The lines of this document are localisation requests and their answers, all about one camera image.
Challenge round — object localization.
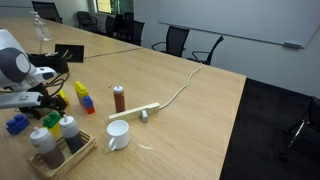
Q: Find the grey whiteboard eraser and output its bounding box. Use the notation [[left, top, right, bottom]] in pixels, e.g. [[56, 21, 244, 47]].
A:
[[282, 40, 303, 49]]

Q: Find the cream power cable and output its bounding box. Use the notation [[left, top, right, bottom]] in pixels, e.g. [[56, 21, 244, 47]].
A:
[[158, 61, 204, 111]]

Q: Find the squeeze bottle brown sauce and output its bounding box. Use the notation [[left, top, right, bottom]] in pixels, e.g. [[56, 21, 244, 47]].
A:
[[29, 126, 66, 170]]

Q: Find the grey wrist camera bar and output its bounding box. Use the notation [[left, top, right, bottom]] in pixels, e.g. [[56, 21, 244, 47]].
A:
[[0, 91, 45, 110]]

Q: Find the squeeze bottle dark sauce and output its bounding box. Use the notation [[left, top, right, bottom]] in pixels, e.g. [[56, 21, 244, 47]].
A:
[[58, 114, 85, 155]]

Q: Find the yellow lego brick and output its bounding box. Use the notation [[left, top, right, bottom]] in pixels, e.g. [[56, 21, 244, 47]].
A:
[[58, 89, 71, 107], [49, 122, 62, 137], [73, 81, 90, 100]]

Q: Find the black box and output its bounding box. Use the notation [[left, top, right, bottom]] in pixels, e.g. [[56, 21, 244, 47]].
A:
[[27, 52, 70, 75]]

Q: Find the window with green view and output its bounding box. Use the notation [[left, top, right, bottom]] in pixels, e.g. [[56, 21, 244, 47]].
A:
[[95, 0, 135, 16]]

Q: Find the flat black pad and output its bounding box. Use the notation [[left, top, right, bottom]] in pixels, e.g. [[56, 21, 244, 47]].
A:
[[54, 43, 86, 64]]

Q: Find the white wall whiteboard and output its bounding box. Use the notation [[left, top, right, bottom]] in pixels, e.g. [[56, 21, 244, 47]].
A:
[[157, 0, 320, 50]]

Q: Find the large blue lego brick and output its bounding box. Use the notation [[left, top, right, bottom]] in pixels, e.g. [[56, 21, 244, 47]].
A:
[[5, 113, 31, 136]]

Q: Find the clear hand sanitizer bottle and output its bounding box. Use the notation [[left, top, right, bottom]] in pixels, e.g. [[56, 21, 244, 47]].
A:
[[30, 11, 53, 43]]

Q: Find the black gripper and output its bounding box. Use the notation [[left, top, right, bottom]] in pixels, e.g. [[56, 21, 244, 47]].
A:
[[18, 83, 69, 120]]

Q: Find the black office chair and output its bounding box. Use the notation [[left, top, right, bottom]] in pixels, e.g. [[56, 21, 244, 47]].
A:
[[279, 95, 320, 162], [76, 10, 99, 33], [127, 19, 146, 47], [114, 12, 135, 42], [186, 35, 225, 67], [104, 14, 118, 38], [31, 0, 64, 25], [151, 25, 191, 59]]

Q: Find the green lego brick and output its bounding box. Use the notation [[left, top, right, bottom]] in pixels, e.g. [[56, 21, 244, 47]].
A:
[[42, 111, 63, 130]]

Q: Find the wooden slatted crate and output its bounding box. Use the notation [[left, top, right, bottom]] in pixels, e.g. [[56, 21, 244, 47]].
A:
[[27, 129, 98, 180]]

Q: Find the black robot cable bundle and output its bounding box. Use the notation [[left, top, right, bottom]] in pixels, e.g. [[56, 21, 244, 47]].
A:
[[42, 71, 71, 98]]

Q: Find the grey plug adapter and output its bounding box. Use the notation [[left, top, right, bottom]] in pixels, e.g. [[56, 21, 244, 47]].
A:
[[140, 109, 149, 124]]

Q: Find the cream power strip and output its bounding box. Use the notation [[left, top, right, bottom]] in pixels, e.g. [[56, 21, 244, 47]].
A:
[[108, 101, 161, 122]]

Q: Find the white mug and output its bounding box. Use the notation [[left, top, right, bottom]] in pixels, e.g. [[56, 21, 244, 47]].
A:
[[106, 119, 131, 152]]

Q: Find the slim brown sauce bottle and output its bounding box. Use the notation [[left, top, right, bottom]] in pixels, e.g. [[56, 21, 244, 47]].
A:
[[112, 84, 127, 114]]

